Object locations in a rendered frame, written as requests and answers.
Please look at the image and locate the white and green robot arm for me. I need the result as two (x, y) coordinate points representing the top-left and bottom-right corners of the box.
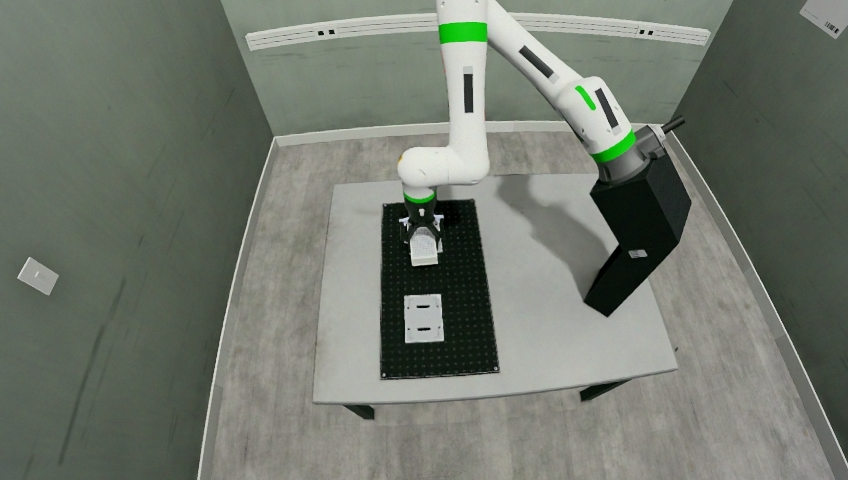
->
(397, 0), (685, 216)

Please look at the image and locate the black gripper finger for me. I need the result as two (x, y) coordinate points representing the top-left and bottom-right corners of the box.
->
(424, 213), (445, 251)
(399, 217), (420, 253)

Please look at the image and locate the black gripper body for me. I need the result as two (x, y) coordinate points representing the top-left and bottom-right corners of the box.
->
(407, 209), (436, 228)

